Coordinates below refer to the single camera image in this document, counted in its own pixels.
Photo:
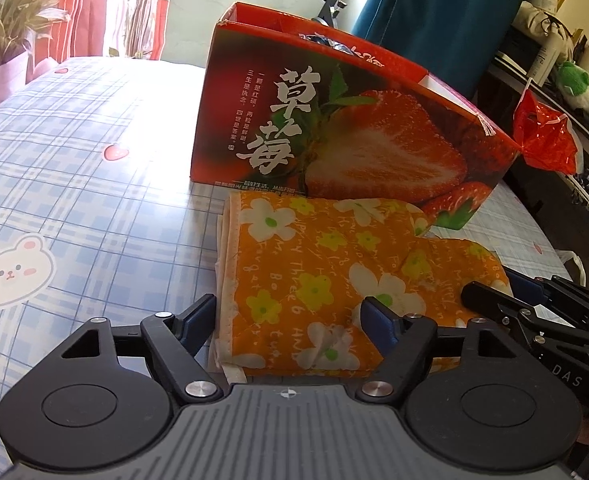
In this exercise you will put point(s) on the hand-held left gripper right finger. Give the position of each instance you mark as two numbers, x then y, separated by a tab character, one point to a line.
374	321

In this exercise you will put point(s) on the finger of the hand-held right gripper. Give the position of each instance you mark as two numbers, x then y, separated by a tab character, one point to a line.
494	305
524	282

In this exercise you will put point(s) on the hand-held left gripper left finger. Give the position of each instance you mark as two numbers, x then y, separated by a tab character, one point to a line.
194	321

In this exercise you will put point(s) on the orange floral oven mitt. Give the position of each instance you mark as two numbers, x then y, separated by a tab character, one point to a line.
299	270

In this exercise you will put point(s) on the red strawberry cardboard box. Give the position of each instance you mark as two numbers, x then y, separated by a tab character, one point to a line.
254	110

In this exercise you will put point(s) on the clear plastic packet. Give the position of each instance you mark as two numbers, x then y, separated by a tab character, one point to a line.
324	42

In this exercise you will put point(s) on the red plastic bag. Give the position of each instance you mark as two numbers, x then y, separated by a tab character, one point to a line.
544	140

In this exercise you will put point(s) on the blue checkered bedsheet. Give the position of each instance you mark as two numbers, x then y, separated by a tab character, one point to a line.
74	170

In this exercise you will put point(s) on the black shelf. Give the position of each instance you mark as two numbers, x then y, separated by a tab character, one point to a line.
499	80

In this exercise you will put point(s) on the green plush frog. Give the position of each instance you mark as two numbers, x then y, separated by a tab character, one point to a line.
574	82

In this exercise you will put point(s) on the white bottle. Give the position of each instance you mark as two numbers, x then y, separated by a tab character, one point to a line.
544	60

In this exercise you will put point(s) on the white cloth bag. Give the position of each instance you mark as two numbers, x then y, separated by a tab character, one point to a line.
534	15

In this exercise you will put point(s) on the blue curtain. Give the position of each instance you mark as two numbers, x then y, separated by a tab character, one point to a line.
434	20

